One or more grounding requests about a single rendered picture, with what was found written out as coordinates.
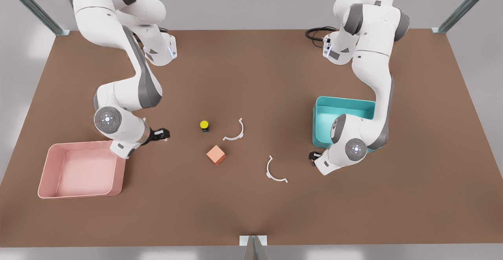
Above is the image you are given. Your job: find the blue storage box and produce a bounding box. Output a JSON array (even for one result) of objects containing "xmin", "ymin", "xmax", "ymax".
[{"xmin": 312, "ymin": 96, "xmax": 376, "ymax": 153}]

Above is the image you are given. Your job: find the pink storage box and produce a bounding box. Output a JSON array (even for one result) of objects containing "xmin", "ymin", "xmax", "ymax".
[{"xmin": 38, "ymin": 141, "xmax": 126, "ymax": 199}]

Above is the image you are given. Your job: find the white curved clip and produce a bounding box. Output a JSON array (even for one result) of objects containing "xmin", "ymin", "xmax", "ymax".
[
  {"xmin": 266, "ymin": 155, "xmax": 288, "ymax": 183},
  {"xmin": 222, "ymin": 118, "xmax": 244, "ymax": 141}
]

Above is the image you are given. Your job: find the orange cube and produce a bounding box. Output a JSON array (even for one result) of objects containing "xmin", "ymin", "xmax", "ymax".
[{"xmin": 206, "ymin": 145, "xmax": 226, "ymax": 166}]

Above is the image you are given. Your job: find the silver frame post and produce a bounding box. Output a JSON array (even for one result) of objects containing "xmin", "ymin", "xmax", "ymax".
[
  {"xmin": 431, "ymin": 0, "xmax": 503, "ymax": 34},
  {"xmin": 0, "ymin": 0, "xmax": 70, "ymax": 36},
  {"xmin": 239, "ymin": 235, "xmax": 268, "ymax": 260}
]

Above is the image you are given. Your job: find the black cable loop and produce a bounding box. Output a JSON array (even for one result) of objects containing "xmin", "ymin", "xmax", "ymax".
[{"xmin": 305, "ymin": 26, "xmax": 338, "ymax": 49}]

